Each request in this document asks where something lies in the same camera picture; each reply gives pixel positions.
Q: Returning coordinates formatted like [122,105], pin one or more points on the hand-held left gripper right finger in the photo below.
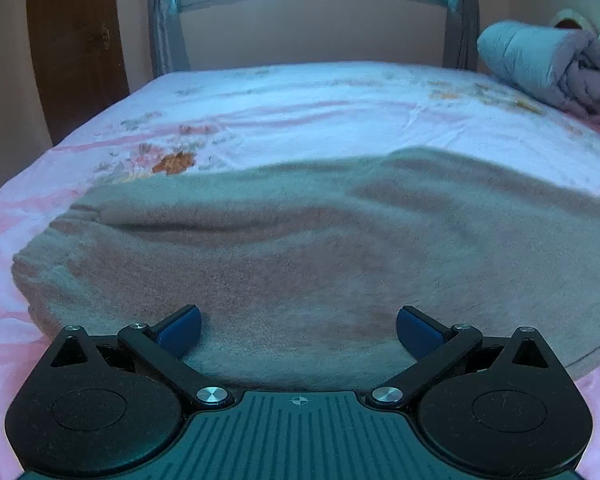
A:
[419,332]

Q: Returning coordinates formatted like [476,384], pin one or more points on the bed with pink floral sheet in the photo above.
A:
[280,105]

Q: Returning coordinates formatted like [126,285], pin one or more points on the brown wooden door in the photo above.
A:
[75,50]

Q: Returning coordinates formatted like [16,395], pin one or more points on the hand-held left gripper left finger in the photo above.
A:
[180,332]

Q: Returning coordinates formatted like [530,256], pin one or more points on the grey tied-back curtain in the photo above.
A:
[460,25]
[162,25]

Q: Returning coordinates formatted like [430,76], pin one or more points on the folded light grey quilt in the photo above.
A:
[530,60]

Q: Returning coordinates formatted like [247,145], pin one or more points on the grey-beige pants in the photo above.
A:
[305,260]

